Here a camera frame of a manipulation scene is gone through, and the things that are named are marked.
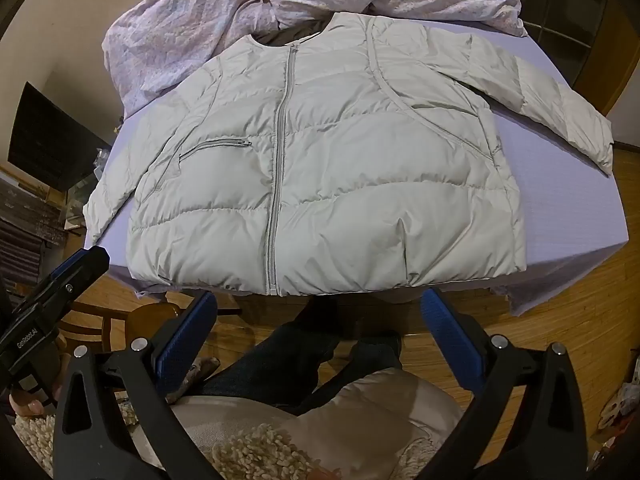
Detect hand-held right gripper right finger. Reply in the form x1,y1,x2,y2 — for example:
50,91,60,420
420,287,601,480

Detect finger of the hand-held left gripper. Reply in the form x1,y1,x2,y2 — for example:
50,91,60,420
10,246,111,312

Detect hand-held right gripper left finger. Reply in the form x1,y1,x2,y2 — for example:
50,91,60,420
52,290,236,480

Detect white puffer jacket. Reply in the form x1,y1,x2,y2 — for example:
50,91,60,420
82,12,615,297

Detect person's left hand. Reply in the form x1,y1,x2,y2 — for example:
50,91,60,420
9,389,48,417

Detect wooden chair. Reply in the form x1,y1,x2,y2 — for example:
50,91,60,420
57,287,201,361

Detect brown slipper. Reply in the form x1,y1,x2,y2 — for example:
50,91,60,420
167,357,221,406

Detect dark striped cloth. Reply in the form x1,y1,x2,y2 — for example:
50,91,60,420
0,215,66,273

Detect person's dark trouser legs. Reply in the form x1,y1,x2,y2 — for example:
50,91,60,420
200,305,403,411

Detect black screen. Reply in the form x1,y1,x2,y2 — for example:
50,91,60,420
7,82,121,193

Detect person's beige fleece-trimmed coat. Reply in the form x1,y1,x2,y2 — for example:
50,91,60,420
115,367,481,480

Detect lavender table cloth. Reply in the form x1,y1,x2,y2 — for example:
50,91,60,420
82,15,630,317

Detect colourful packet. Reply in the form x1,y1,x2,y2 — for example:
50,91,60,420
602,380,640,431

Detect pink floral quilt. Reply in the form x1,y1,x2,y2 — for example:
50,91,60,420
102,0,528,116

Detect dark wooden door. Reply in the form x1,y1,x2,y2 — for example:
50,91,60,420
520,0,640,116

